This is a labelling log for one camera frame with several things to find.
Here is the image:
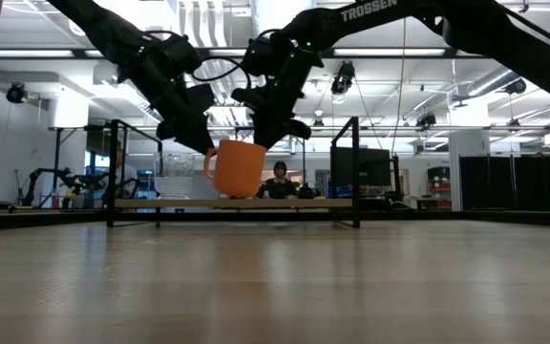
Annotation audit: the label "person facing table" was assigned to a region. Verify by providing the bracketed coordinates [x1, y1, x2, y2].
[255, 161, 301, 200]

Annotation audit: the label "orange mug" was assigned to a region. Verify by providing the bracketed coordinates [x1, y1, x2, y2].
[202, 139, 267, 200]

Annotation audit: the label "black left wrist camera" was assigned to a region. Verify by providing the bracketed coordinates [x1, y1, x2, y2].
[159, 32, 203, 78]

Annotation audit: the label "person in white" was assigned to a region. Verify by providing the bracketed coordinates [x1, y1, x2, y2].
[112, 141, 140, 200]

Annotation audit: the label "wooden shelf black metal frame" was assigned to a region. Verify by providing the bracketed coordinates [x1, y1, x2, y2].
[105, 117, 362, 229]

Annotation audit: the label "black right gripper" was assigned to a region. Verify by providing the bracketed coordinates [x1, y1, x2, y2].
[230, 45, 325, 151]

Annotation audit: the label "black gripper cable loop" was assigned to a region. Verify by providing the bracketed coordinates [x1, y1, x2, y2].
[190, 55, 253, 91]

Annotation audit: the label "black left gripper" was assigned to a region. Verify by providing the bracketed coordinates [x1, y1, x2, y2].
[126, 47, 217, 155]

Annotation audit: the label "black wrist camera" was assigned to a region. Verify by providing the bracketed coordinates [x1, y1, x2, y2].
[159, 32, 203, 78]
[243, 33, 284, 77]

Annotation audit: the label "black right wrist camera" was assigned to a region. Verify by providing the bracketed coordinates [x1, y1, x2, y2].
[243, 33, 284, 77]

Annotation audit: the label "clear glass cup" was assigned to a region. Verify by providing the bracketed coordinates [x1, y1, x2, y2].
[153, 152, 196, 199]

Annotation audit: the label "black partition panels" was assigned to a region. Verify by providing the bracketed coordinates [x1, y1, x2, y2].
[458, 145, 550, 213]

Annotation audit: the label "black computer monitor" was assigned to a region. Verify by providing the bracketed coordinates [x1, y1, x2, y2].
[329, 145, 393, 189]

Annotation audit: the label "red storage rack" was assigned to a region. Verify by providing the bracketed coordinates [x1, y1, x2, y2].
[427, 165, 453, 210]

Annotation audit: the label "thin hanging cable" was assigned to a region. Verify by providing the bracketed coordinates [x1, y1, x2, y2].
[390, 17, 408, 155]

